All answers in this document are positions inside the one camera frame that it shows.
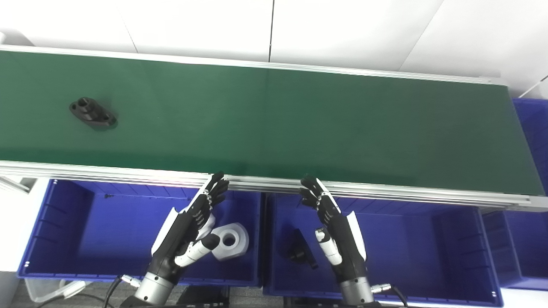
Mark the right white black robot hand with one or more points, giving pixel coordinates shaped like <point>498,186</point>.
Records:
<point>340,239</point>

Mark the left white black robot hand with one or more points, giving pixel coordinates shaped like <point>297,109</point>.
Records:
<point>184,231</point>

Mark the black flanged machine part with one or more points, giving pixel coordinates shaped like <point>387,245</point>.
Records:
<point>92,113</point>

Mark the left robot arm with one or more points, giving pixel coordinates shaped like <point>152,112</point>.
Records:
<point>154,291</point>

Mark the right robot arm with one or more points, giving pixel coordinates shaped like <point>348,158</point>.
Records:
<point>356,293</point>

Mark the white cylindrical machine part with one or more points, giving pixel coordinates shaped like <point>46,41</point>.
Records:
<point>237,246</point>

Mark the blue plastic bin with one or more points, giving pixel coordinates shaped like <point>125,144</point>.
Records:
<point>528,231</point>
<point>402,244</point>
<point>98,231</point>

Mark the green conveyor belt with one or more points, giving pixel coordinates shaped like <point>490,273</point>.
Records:
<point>274,124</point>

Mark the grey conveyor end housing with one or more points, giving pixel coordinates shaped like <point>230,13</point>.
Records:
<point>13,39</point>

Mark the clear plastic container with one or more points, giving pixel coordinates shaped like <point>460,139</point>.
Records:
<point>47,291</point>

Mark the white thin rod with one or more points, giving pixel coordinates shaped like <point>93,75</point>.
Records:
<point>534,87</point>

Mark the aluminium conveyor side rail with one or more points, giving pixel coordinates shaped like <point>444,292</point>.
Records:
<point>171,63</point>
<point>128,173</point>

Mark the white conveyor support bracket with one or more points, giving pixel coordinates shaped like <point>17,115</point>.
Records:
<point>10,184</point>

